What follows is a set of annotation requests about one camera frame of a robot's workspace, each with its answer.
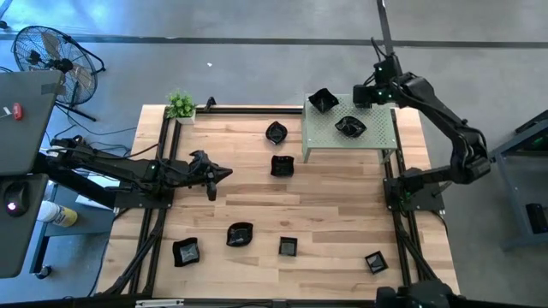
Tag green plant in white pot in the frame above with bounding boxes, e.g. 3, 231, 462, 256
164, 88, 199, 126

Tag blue-grey cart base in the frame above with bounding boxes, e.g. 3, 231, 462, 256
28, 181, 116, 280

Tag black bulky object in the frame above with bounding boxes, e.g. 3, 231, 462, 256
375, 280, 456, 308

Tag rounded black plate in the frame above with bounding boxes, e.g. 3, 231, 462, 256
225, 221, 254, 248

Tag white yellow spray can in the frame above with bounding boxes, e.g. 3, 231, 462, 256
37, 199, 79, 228

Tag black floor fan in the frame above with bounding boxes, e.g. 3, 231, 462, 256
11, 24, 107, 123

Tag small square black plate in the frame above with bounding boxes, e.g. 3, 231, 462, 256
278, 236, 299, 258
364, 250, 390, 275

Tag black computer mouse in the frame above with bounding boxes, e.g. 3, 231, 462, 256
3, 181, 31, 218

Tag dark grey desk panel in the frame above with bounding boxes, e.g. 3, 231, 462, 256
0, 173, 51, 280

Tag square wavy-edged black plate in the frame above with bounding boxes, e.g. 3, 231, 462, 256
270, 154, 296, 178

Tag large wavy square black plate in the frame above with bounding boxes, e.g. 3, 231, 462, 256
171, 236, 201, 269

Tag silver metal bracket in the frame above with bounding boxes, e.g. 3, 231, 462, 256
135, 299, 185, 307

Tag grey-blue metal cart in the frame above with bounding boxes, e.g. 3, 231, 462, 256
490, 109, 548, 252

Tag black aluminium frame rail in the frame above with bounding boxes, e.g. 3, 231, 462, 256
194, 106, 305, 116
0, 295, 548, 308

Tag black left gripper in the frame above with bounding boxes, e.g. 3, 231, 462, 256
187, 149, 234, 190

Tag wavy leaf-shaped black plate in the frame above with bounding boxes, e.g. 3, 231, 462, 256
334, 115, 368, 139

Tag black box device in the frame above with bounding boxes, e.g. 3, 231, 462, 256
525, 203, 548, 234

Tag folded-corner black plate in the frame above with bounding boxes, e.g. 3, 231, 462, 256
307, 87, 340, 115

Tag black device green light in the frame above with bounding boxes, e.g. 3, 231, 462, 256
515, 110, 548, 151

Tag black aluminium side frame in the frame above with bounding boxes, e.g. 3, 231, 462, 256
100, 106, 182, 297
382, 109, 462, 297

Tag grey tape strip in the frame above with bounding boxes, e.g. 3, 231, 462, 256
41, 80, 66, 98

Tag oval pointed black plate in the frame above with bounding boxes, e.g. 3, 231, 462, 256
265, 121, 289, 145

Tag green perforated metal shelf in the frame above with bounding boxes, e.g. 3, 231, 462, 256
301, 92, 399, 164

